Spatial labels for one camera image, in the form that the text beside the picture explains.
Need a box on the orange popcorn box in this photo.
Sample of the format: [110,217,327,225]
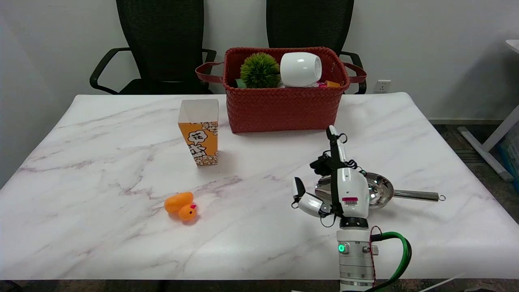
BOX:
[178,99,219,166]

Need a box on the green spiky ball plant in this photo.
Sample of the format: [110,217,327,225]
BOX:
[240,52,281,89]

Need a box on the shiny metal scoop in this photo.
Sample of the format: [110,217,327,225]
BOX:
[315,172,446,210]

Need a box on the black mesh office chair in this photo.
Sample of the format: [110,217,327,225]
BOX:
[90,0,217,95]
[266,0,367,94]

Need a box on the orange rubber duck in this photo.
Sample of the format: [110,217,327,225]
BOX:
[164,192,198,222]

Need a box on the white desk frame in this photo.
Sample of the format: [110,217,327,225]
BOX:
[458,39,519,182]

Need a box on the red woven basket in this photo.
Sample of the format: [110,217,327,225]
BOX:
[195,47,367,134]

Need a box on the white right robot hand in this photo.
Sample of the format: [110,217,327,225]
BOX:
[291,125,371,228]

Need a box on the white ceramic cup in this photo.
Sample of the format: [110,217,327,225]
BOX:
[280,52,322,88]

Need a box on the green robot cable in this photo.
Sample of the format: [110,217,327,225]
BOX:
[365,231,412,292]

